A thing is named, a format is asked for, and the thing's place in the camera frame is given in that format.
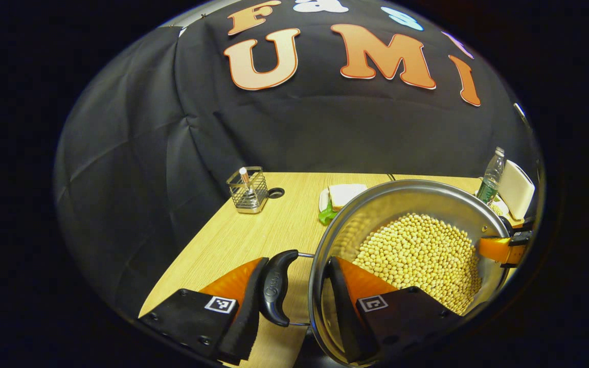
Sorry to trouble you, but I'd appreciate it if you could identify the metal pen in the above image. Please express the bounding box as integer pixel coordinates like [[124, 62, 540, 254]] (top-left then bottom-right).
[[239, 167, 255, 197]]

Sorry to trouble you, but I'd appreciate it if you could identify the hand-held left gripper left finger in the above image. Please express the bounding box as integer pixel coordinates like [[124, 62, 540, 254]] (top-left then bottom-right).
[[139, 257, 269, 366]]

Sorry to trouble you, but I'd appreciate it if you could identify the stainless steel pot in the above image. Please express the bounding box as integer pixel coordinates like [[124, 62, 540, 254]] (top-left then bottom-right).
[[260, 179, 511, 367]]

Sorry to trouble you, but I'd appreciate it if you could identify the white countertop appliance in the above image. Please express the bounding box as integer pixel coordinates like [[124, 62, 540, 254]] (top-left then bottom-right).
[[497, 160, 536, 221]]

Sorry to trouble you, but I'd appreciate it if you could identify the clear plastic water bottle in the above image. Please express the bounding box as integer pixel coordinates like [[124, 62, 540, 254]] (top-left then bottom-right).
[[477, 147, 506, 206]]

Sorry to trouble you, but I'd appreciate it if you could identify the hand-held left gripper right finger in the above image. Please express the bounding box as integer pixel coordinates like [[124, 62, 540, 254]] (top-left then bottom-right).
[[328, 257, 461, 365]]

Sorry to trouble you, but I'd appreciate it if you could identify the wire mesh holder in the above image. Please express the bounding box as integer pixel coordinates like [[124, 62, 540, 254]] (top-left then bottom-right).
[[226, 166, 268, 214]]

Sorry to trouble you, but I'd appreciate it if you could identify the pile of soybeans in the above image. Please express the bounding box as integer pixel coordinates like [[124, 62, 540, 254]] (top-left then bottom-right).
[[352, 213, 483, 315]]

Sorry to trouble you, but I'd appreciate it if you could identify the black backdrop cloth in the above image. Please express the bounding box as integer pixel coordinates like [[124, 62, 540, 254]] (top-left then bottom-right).
[[54, 0, 543, 317]]

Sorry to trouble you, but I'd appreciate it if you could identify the sandwich on plate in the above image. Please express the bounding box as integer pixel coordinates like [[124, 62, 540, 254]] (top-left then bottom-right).
[[319, 183, 369, 225]]

